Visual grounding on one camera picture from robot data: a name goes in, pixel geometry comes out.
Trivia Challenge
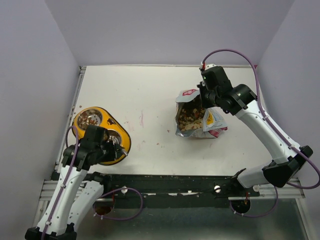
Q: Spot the pet food bag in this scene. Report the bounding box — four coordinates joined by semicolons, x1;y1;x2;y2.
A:
175;88;228;139

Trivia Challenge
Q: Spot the metal food scoop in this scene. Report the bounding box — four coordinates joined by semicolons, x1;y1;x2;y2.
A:
103;129;120;144

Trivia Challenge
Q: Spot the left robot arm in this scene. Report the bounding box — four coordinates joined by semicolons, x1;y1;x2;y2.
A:
24;125;127;240

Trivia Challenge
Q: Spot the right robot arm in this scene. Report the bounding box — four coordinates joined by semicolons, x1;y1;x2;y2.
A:
198;65;313;196

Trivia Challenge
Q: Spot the yellow double pet bowl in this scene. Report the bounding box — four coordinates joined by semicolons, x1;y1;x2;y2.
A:
72;106;132;170

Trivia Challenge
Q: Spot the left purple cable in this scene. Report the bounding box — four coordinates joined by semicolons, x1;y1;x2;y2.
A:
39;124;144;240

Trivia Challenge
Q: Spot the purple cable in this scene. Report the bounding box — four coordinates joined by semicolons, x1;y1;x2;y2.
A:
39;124;144;240
201;48;320;218

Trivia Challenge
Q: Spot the aluminium frame rail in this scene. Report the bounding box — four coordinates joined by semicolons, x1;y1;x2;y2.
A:
39;179;116;202

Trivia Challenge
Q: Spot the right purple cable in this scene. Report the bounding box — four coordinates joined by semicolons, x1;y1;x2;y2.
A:
201;48;320;218

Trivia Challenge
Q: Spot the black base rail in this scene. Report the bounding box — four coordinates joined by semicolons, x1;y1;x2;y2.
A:
84;172;260;209

